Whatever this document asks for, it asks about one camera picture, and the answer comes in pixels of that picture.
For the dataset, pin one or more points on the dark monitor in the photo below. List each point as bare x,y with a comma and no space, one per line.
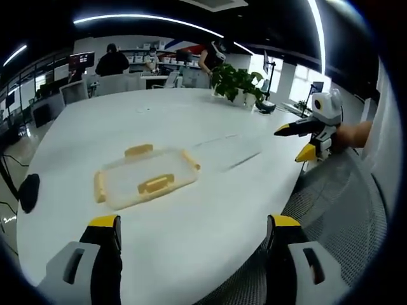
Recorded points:
184,56

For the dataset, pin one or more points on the small monitor on tripod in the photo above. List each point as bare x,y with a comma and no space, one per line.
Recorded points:
317,86

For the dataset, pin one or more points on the clear lid with yellow buckles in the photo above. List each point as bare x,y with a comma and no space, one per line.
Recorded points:
149,178

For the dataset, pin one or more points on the shelf with white boxes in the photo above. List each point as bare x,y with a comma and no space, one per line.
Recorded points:
165,55

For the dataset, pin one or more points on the monitor on black stand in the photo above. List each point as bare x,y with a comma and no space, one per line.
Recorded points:
266,63

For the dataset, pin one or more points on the grey mesh office chair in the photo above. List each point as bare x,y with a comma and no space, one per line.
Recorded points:
334,203

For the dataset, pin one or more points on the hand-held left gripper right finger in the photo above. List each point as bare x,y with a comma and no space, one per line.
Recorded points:
318,270

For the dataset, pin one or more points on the green potted plant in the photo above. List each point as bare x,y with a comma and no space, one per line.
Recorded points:
237,82

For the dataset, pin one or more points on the long ceiling light strip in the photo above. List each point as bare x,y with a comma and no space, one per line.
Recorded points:
143,19
15,54
319,31

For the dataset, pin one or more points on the person's white shirt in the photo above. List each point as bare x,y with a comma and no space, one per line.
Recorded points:
384,133

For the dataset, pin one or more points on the black chair backrest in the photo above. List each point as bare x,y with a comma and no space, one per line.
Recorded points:
29,192

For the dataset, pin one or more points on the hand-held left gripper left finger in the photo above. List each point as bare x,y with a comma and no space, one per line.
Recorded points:
79,270

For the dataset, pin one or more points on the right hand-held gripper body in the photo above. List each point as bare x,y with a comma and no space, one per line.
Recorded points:
327,108

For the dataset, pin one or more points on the person's right hand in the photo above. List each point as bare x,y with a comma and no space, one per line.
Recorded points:
341,136

